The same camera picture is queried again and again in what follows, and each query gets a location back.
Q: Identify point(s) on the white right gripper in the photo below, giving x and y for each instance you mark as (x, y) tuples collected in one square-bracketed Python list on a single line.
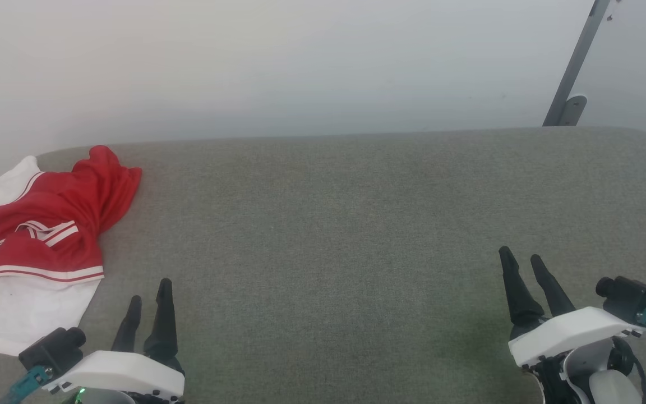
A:
[(570, 334)]

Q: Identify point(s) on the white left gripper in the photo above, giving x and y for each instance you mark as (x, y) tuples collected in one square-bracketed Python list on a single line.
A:
[(127, 373)]

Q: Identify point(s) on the red and white basketball jersey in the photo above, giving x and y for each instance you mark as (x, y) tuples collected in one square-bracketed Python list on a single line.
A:
[(48, 207)]

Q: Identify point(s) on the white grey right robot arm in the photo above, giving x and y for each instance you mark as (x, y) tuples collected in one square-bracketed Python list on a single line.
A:
[(592, 376)]

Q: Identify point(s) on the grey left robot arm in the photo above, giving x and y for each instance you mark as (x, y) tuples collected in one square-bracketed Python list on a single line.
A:
[(104, 397)]

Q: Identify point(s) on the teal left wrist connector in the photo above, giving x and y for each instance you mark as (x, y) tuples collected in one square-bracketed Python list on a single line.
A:
[(23, 384)]

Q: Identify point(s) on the slanted grey metal bar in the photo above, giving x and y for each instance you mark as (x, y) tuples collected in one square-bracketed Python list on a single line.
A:
[(578, 56)]

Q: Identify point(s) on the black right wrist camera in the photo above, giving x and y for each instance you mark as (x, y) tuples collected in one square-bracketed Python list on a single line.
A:
[(631, 297)]

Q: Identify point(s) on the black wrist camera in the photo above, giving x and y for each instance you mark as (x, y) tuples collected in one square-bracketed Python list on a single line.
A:
[(631, 297), (51, 350)]

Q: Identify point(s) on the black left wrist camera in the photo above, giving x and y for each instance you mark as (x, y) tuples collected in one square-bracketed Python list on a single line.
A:
[(51, 350)]

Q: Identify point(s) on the grey metal bracket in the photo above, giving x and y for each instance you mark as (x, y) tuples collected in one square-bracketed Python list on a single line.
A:
[(572, 109)]

